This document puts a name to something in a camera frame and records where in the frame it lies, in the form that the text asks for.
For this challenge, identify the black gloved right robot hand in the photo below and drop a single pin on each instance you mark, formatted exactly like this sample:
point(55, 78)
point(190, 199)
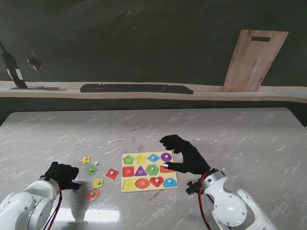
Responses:
point(189, 159)

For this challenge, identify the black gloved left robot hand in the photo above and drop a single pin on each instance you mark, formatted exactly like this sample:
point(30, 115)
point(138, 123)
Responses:
point(63, 173)

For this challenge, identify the purple triangle puzzle piece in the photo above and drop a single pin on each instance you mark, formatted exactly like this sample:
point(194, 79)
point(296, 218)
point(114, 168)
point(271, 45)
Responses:
point(75, 191)

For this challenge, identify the purple circle puzzle piece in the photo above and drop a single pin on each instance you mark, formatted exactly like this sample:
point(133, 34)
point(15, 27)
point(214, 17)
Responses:
point(163, 158)

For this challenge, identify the orange rectangle puzzle piece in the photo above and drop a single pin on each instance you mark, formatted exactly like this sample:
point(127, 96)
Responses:
point(163, 170)

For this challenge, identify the blue semicircle puzzle piece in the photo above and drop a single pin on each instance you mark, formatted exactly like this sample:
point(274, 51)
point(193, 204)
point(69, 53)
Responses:
point(168, 184)

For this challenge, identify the blue diamond puzzle piece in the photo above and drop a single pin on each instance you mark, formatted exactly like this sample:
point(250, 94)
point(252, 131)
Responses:
point(151, 158)

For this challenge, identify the green hexagon puzzle piece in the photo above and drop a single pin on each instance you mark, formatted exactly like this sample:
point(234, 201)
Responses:
point(149, 170)

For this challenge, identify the red heart puzzle piece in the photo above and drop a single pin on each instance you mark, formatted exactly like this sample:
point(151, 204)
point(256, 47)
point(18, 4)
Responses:
point(153, 182)

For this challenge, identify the yellow wooden shape puzzle board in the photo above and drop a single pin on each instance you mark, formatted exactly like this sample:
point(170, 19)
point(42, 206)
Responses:
point(141, 189)

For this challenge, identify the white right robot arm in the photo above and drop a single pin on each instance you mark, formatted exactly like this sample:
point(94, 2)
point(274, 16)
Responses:
point(230, 206)

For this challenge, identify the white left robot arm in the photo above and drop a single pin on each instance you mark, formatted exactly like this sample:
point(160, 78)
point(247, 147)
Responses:
point(26, 206)

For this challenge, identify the yellow star puzzle piece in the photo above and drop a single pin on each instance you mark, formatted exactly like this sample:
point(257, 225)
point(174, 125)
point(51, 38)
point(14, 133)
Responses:
point(85, 160)

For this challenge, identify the green pentagon puzzle piece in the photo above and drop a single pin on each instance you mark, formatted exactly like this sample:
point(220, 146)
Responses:
point(90, 172)

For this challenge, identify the yellow trapezoid puzzle piece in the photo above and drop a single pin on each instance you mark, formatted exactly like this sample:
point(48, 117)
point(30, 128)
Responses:
point(96, 184)

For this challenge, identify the orange oval puzzle piece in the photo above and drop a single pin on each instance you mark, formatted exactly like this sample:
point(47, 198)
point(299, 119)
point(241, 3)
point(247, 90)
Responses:
point(92, 196)

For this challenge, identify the red square puzzle piece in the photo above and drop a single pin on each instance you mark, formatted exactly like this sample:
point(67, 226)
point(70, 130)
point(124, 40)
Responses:
point(110, 175)

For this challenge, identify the wooden cutting board with slot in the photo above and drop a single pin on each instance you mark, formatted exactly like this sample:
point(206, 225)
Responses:
point(254, 62)

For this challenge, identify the light wooden shelf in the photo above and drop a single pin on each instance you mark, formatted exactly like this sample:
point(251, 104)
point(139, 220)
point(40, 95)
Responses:
point(216, 94)

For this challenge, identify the flat tray under bottle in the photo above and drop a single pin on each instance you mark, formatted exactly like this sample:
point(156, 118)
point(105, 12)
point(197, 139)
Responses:
point(48, 89)

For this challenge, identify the red wine glass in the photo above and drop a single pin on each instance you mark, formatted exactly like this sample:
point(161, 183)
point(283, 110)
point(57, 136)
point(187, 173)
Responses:
point(34, 64)

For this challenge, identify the dark wine bottle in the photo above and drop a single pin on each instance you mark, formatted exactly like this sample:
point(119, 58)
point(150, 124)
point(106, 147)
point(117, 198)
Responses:
point(13, 67)

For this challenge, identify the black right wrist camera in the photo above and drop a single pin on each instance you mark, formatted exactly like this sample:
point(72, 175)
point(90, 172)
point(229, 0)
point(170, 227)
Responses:
point(192, 188)

